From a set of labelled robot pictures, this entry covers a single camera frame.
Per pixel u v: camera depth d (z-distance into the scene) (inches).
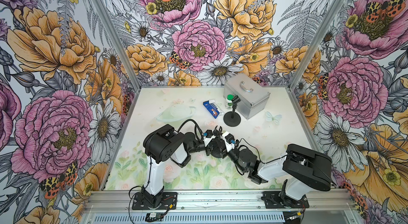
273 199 29.1
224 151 28.2
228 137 26.6
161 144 20.9
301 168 18.2
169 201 28.8
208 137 30.0
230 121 40.1
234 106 36.3
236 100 35.2
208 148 31.3
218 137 29.7
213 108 41.4
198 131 30.7
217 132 30.0
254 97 38.3
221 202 29.6
